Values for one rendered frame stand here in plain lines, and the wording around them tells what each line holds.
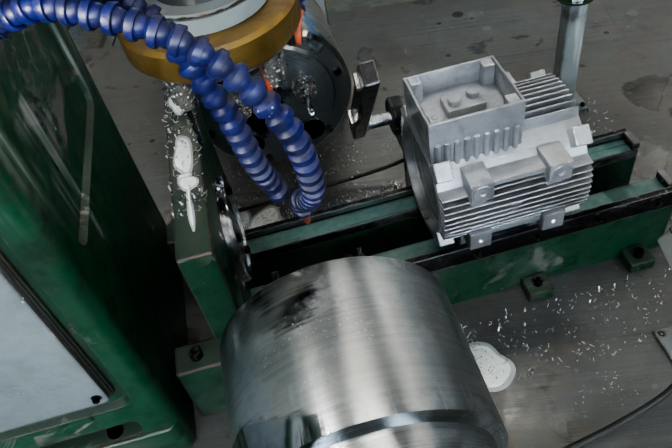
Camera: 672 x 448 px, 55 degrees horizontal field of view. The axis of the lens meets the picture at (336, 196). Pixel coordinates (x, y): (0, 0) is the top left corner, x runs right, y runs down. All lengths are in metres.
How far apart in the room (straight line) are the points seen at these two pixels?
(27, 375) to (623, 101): 1.10
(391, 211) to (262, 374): 0.45
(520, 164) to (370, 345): 0.36
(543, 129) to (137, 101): 0.97
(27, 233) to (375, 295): 0.30
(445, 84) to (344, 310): 0.38
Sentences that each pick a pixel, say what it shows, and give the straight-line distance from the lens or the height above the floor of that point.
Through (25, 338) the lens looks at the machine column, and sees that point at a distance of 0.72.
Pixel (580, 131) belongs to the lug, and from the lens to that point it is 0.84.
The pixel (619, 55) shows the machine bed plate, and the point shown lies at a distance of 1.48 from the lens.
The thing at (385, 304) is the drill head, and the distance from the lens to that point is 0.59.
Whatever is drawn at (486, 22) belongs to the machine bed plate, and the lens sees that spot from 1.57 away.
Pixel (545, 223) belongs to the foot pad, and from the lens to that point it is 0.89.
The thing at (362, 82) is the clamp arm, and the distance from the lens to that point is 0.74.
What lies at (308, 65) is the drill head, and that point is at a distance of 0.98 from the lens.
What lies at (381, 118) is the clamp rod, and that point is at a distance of 0.96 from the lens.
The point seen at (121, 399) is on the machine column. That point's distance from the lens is 0.85.
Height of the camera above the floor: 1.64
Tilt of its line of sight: 46 degrees down
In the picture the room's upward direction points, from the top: 11 degrees counter-clockwise
